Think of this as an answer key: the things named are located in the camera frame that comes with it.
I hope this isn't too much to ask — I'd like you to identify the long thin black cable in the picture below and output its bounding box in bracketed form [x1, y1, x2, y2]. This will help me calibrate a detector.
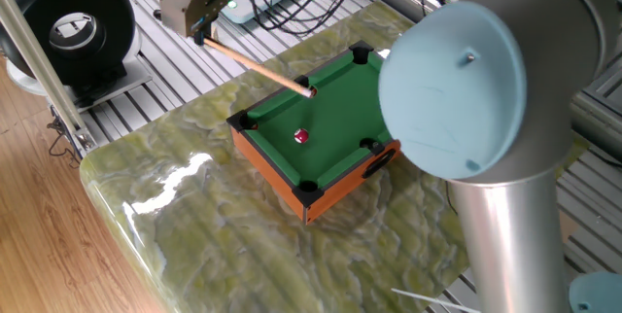
[444, 180, 459, 216]

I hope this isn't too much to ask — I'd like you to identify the wooden pool cue black butt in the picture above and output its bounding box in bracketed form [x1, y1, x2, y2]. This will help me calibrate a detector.
[152, 8, 316, 99]

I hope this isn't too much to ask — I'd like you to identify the black round duct fan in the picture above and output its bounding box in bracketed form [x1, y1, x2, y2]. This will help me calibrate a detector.
[0, 0, 155, 113]

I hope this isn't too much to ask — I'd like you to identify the green marble slab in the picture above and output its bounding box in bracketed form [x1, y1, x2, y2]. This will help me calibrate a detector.
[79, 0, 592, 313]

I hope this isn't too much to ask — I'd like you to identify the aluminium frame post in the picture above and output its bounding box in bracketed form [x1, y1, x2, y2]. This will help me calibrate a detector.
[0, 0, 98, 157]

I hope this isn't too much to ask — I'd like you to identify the silver Schunk gripper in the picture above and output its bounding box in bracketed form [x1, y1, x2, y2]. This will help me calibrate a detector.
[158, 0, 240, 47]

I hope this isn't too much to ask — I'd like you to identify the mini green felt pool table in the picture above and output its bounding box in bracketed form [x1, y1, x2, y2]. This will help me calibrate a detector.
[225, 39, 402, 226]

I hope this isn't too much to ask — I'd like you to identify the thin white stick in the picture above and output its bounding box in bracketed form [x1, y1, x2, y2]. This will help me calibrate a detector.
[391, 287, 483, 313]

